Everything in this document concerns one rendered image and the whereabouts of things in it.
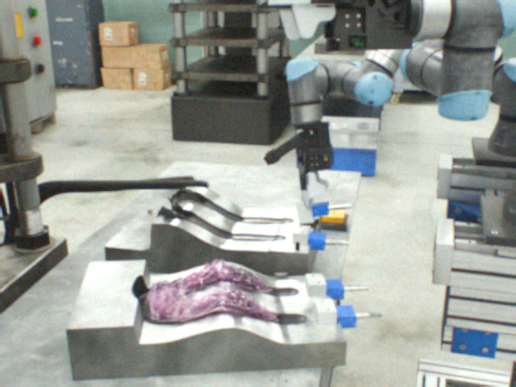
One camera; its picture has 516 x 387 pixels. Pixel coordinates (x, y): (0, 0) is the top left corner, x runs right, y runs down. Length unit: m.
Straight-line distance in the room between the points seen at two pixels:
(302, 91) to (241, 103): 3.97
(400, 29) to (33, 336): 0.92
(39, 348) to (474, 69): 0.94
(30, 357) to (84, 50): 7.20
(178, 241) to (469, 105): 0.79
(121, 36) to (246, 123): 3.14
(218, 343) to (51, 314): 0.43
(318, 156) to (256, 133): 3.98
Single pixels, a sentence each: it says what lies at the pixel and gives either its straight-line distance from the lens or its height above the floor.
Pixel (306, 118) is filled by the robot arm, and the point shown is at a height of 1.16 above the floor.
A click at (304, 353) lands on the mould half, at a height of 0.83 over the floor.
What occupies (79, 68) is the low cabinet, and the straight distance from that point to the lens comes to 8.40.
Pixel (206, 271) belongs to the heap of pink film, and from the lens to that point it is 1.28.
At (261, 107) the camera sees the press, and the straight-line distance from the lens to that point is 5.42.
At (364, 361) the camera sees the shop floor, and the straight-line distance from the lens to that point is 2.62.
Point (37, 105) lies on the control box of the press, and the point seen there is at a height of 1.11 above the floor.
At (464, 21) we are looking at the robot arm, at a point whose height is 1.43.
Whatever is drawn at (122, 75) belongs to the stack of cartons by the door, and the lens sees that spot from 8.28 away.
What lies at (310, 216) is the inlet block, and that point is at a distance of 1.54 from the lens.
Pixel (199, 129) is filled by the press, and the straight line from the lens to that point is 5.62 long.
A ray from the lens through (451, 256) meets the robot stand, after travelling 1.26.
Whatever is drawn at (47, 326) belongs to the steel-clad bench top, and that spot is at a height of 0.80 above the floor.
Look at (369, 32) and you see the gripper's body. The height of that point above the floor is 1.41.
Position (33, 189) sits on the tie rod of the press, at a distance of 1.73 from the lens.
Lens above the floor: 1.50
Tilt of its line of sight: 20 degrees down
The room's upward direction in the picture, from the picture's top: straight up
